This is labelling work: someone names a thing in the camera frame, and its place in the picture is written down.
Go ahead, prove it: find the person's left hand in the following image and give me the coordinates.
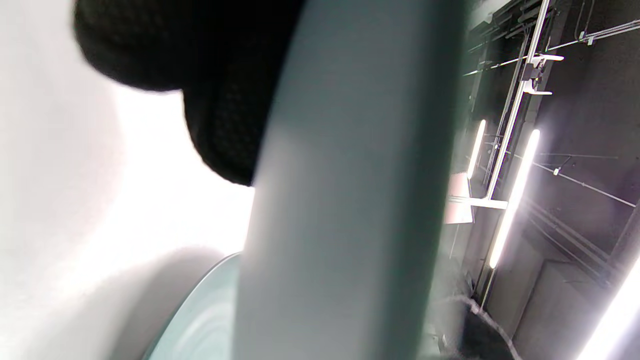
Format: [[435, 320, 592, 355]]
[[74, 0, 307, 187]]

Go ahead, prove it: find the teal plate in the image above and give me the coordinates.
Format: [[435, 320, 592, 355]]
[[145, 252, 243, 360], [234, 0, 468, 360]]

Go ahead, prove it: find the long ceiling light tube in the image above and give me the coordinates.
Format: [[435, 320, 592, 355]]
[[575, 260, 640, 360], [489, 129, 542, 270]]

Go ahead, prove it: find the white ceiling rail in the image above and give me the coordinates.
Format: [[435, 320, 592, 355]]
[[447, 0, 566, 211]]

